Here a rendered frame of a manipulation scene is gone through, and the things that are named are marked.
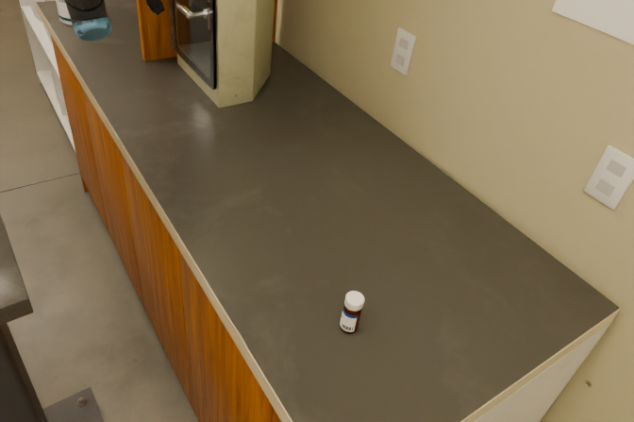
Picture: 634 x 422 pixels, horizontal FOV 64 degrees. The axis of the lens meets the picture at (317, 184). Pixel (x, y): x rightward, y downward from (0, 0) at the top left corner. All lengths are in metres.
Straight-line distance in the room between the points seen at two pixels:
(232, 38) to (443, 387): 1.01
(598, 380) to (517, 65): 0.74
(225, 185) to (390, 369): 0.58
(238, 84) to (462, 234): 0.76
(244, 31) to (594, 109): 0.88
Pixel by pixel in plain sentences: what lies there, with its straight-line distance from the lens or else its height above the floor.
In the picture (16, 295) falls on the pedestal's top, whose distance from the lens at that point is 1.07.
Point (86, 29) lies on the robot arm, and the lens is 1.23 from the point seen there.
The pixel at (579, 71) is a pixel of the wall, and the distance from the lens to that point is 1.16.
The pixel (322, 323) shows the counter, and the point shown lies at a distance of 0.96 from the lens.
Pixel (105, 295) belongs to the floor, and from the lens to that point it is 2.28.
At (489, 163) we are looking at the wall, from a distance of 1.33.
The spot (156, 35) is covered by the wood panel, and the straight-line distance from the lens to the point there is 1.79.
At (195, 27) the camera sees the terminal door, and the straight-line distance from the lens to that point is 1.55.
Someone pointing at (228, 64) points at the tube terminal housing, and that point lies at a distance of 1.48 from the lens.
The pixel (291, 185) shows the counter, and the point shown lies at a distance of 1.24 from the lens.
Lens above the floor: 1.70
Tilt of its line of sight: 37 degrees down
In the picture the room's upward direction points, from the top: 8 degrees clockwise
